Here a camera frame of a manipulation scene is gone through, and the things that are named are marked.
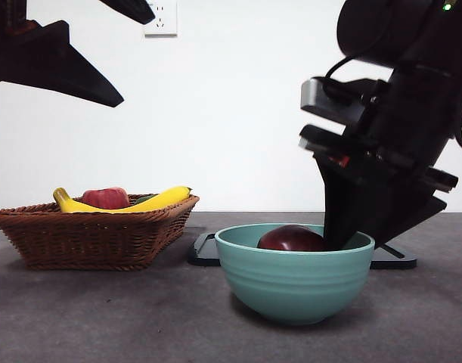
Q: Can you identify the dark purple plum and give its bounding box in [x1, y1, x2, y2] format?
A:
[257, 225, 328, 253]

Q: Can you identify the teal ceramic bowl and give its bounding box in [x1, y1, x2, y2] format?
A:
[215, 222, 376, 326]

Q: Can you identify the red apple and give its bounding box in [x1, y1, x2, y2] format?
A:
[82, 188, 131, 209]

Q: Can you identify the yellow banana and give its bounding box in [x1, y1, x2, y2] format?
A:
[52, 185, 193, 214]

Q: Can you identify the black rectangular tray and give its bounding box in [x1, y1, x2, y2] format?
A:
[187, 232, 418, 270]

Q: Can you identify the brown wicker basket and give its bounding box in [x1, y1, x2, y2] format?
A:
[0, 194, 200, 271]

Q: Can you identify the white wall power socket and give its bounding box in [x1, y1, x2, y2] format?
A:
[144, 1, 178, 38]

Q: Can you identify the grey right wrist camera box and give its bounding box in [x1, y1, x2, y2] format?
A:
[300, 76, 386, 132]

